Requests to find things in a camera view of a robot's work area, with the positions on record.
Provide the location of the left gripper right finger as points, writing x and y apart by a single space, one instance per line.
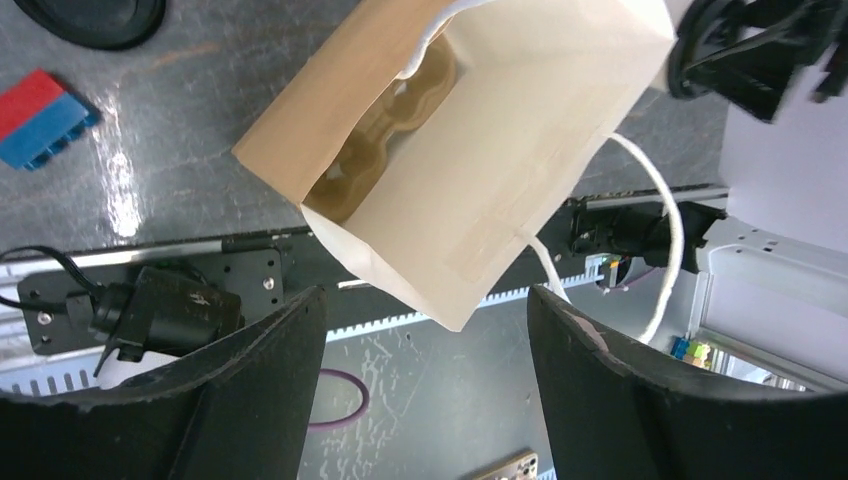
615 408

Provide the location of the brown paper bag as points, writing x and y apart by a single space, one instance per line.
541 86

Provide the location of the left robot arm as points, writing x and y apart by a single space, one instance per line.
161 313

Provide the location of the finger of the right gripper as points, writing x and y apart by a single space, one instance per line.
769 43

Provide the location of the red and blue block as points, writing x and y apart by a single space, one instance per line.
39 118

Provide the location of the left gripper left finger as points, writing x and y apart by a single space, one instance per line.
238 408

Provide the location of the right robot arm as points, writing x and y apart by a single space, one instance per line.
701 239

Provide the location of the stacked spare black lids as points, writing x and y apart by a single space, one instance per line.
98 25

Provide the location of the colourful toy blocks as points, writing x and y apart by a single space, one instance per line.
691 352

